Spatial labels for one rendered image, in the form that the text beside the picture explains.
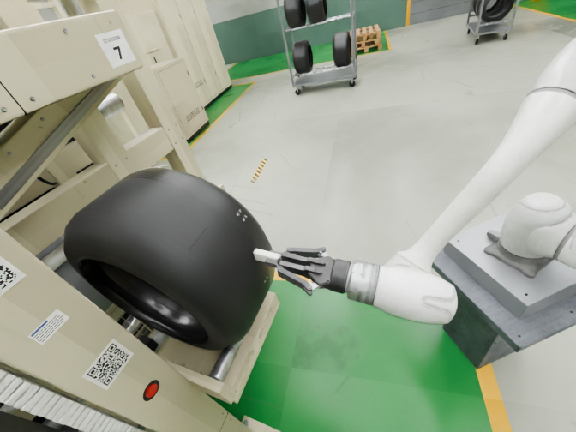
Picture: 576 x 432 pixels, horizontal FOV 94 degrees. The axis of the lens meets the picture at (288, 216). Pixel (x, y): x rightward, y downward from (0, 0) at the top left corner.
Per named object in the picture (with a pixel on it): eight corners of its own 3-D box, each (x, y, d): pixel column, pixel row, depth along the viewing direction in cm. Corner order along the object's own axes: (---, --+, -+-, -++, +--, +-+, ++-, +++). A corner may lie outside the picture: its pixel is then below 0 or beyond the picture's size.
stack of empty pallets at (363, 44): (382, 49, 723) (382, 30, 695) (348, 56, 750) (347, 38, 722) (381, 40, 813) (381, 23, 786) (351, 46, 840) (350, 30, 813)
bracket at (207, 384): (231, 405, 78) (219, 393, 71) (138, 363, 94) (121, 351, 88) (237, 392, 80) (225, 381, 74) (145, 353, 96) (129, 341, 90)
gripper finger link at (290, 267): (323, 278, 63) (321, 283, 62) (279, 267, 66) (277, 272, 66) (323, 268, 61) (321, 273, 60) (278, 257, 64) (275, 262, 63)
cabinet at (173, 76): (190, 143, 495) (155, 69, 416) (165, 146, 512) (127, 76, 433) (211, 123, 559) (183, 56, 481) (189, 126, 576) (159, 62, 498)
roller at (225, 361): (213, 385, 81) (223, 388, 78) (204, 378, 79) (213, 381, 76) (261, 288, 104) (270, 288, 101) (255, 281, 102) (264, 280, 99)
